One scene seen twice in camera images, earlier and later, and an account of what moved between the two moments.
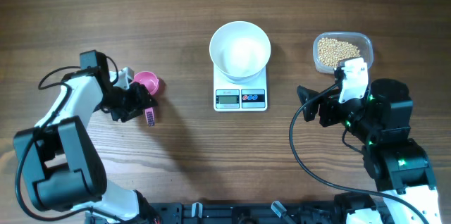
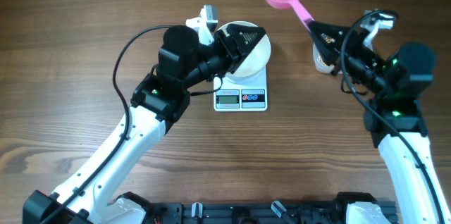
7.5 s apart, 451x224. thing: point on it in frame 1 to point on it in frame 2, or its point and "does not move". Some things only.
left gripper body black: (127, 103) to (227, 58)
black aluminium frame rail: (248, 212) does not move
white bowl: (240, 51) does not move
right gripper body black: (335, 112) to (357, 58)
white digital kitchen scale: (250, 96) does not move
